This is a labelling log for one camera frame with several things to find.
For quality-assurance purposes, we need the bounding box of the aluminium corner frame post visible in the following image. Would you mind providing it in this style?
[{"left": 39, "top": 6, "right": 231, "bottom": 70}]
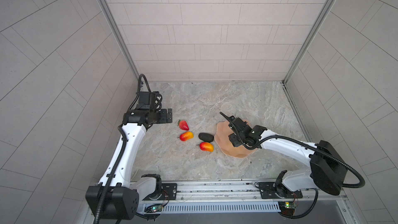
[
  {"left": 97, "top": 0, "right": 139, "bottom": 79},
  {"left": 282, "top": 0, "right": 336, "bottom": 86}
]

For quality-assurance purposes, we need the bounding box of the left green circuit board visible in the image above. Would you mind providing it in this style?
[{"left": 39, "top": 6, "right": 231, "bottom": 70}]
[{"left": 145, "top": 204, "right": 164, "bottom": 214}]

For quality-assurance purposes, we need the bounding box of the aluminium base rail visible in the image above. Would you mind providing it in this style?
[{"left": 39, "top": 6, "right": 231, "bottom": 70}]
[{"left": 86, "top": 178, "right": 349, "bottom": 204}]

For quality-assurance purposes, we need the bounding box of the red orange fake mango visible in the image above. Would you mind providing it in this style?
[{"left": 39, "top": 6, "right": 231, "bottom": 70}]
[{"left": 199, "top": 142, "right": 214, "bottom": 152}]

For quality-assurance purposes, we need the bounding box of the green circuit board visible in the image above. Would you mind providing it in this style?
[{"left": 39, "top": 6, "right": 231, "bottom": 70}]
[
  {"left": 278, "top": 201, "right": 296, "bottom": 216},
  {"left": 145, "top": 204, "right": 164, "bottom": 214}
]

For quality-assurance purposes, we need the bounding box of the right green circuit board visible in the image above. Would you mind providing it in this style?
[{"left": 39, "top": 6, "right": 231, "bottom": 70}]
[{"left": 278, "top": 201, "right": 296, "bottom": 216}]

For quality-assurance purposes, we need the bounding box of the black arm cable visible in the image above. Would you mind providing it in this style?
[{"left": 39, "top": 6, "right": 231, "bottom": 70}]
[
  {"left": 219, "top": 111, "right": 366, "bottom": 189},
  {"left": 93, "top": 74, "right": 164, "bottom": 224}
]

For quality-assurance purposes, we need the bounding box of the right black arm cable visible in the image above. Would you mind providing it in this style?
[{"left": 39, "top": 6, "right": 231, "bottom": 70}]
[{"left": 219, "top": 111, "right": 366, "bottom": 189}]

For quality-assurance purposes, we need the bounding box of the aluminium corner frame post right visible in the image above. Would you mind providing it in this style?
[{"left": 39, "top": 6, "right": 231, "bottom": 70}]
[{"left": 282, "top": 0, "right": 336, "bottom": 86}]

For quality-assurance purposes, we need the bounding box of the dark brown fake avocado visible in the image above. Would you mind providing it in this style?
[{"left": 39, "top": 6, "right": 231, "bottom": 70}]
[{"left": 198, "top": 133, "right": 214, "bottom": 143}]

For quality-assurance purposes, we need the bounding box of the red fake strawberry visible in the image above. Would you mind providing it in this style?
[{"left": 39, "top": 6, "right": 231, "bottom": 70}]
[{"left": 178, "top": 120, "right": 190, "bottom": 131}]

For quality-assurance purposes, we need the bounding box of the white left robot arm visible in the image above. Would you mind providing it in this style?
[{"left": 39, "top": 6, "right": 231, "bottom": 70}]
[{"left": 86, "top": 91, "right": 173, "bottom": 224}]

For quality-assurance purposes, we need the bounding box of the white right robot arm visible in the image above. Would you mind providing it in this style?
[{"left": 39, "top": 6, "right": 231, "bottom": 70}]
[{"left": 226, "top": 116, "right": 347, "bottom": 198}]

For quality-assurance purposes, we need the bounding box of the red yellow fake mango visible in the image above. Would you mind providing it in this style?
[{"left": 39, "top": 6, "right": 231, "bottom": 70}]
[{"left": 179, "top": 131, "right": 194, "bottom": 142}]

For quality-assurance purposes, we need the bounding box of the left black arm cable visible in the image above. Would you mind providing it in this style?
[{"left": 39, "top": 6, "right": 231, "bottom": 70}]
[{"left": 93, "top": 74, "right": 164, "bottom": 224}]

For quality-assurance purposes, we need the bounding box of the aluminium corner frame post left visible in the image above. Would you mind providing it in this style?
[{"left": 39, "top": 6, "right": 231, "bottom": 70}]
[{"left": 97, "top": 0, "right": 139, "bottom": 79}]

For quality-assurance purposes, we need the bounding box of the white ventilation grille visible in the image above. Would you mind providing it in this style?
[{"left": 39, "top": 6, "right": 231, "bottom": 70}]
[{"left": 138, "top": 202, "right": 281, "bottom": 214}]

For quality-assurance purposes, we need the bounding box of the pink wavy fruit bowl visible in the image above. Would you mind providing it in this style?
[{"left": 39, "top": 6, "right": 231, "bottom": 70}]
[{"left": 215, "top": 121, "right": 255, "bottom": 159}]

